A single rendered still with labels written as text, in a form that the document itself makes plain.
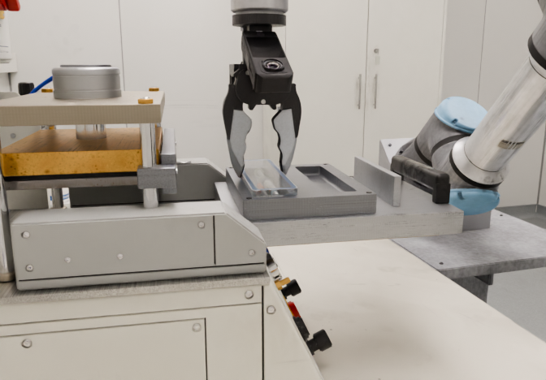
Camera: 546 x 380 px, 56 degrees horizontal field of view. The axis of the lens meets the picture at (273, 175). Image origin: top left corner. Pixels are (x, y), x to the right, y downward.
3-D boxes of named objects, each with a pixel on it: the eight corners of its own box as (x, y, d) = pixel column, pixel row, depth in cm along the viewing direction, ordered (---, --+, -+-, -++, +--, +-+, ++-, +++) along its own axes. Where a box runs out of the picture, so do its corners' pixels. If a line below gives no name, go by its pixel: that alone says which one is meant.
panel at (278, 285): (331, 400, 61) (266, 273, 56) (281, 293, 90) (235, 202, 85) (346, 392, 61) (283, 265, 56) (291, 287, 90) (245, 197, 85)
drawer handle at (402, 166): (435, 204, 67) (438, 174, 66) (389, 179, 81) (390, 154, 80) (449, 203, 67) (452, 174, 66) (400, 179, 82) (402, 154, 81)
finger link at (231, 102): (249, 142, 69) (263, 79, 68) (251, 144, 68) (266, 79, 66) (215, 136, 68) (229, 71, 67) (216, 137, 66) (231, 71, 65)
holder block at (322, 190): (243, 221, 60) (243, 199, 59) (226, 183, 79) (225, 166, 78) (376, 213, 63) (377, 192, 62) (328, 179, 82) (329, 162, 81)
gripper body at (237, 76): (279, 105, 75) (279, 19, 72) (292, 110, 67) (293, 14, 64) (227, 105, 73) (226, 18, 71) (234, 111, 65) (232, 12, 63)
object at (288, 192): (298, 206, 61) (298, 188, 61) (252, 209, 60) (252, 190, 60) (270, 173, 79) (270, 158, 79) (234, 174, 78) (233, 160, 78)
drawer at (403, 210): (229, 255, 59) (228, 190, 58) (214, 205, 80) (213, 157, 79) (461, 239, 65) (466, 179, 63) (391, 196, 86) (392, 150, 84)
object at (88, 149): (-6, 191, 54) (-16, 100, 52) (45, 155, 75) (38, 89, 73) (162, 183, 57) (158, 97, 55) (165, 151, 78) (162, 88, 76)
